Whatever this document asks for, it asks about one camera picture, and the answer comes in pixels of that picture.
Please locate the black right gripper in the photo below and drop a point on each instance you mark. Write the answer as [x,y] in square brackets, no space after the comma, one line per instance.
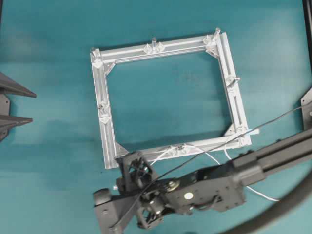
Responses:
[141,194]

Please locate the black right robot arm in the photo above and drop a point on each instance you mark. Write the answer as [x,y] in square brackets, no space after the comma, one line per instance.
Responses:
[221,187]

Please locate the black wrist camera on gripper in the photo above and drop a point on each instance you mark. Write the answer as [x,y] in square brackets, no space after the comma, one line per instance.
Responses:
[114,212]

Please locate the aluminium rectangular pin frame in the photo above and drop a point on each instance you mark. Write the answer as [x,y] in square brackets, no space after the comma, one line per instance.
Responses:
[168,99]

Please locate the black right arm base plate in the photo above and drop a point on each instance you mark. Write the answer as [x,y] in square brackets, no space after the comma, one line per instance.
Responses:
[306,103]

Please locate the black vertical frame post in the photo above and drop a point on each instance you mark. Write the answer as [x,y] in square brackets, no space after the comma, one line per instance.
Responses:
[307,6]

